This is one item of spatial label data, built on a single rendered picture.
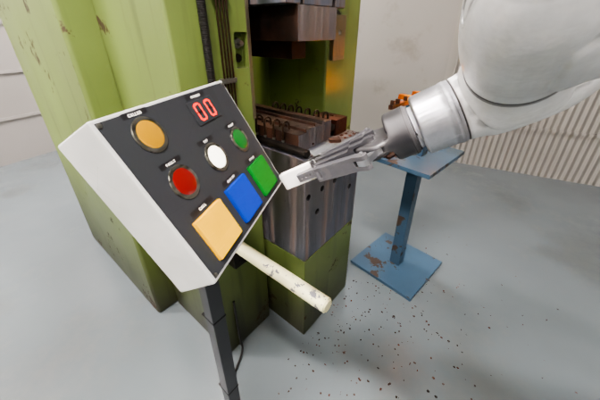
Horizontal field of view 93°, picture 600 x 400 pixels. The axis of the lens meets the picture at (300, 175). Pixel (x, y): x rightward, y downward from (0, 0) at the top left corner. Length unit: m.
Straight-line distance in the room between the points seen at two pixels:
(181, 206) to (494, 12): 0.42
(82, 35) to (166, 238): 0.88
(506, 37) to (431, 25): 3.09
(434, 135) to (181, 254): 0.39
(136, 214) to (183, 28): 0.52
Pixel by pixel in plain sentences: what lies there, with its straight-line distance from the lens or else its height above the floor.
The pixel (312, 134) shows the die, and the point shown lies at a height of 0.96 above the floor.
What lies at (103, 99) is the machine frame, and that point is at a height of 1.08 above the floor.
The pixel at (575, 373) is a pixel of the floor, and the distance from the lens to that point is 1.88.
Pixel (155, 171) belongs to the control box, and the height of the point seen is 1.12.
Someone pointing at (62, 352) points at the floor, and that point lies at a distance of 1.86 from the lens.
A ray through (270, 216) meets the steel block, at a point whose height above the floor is 0.61.
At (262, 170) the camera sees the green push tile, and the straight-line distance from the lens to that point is 0.64.
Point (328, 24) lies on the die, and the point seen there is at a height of 1.32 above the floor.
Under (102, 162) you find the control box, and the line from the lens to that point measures 0.45.
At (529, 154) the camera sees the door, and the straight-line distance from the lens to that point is 3.58.
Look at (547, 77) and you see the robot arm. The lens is 0.31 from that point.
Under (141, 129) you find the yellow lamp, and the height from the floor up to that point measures 1.17.
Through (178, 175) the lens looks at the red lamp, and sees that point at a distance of 0.47.
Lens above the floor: 1.30
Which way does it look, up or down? 27 degrees down
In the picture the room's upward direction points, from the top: straight up
